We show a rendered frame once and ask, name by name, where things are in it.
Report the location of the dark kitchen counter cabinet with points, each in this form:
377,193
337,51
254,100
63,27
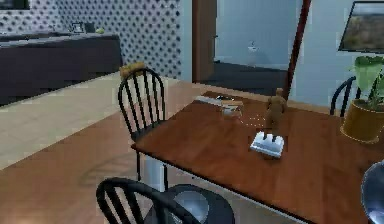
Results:
56,63

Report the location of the brown wooden dining table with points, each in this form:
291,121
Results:
213,146

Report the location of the small clear glass box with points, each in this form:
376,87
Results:
232,107

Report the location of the black spindle-back chair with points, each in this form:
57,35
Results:
343,95
143,100
173,205

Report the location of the brown room door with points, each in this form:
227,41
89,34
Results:
203,40

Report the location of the tan lumpy object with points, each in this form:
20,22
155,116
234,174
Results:
131,69

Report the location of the brown human figure statue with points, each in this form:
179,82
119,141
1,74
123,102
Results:
275,110

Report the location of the green produce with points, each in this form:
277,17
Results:
100,30

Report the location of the dark mug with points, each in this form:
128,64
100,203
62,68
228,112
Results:
89,27

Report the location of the green house plant yellow pot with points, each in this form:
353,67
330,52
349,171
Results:
363,120

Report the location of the framed landscape picture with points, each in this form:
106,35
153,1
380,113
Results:
365,28

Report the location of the grey round bowl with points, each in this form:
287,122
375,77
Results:
374,193

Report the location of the dark framed window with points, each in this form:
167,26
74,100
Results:
14,4

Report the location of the white wall fixture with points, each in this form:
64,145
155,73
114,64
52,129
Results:
252,48

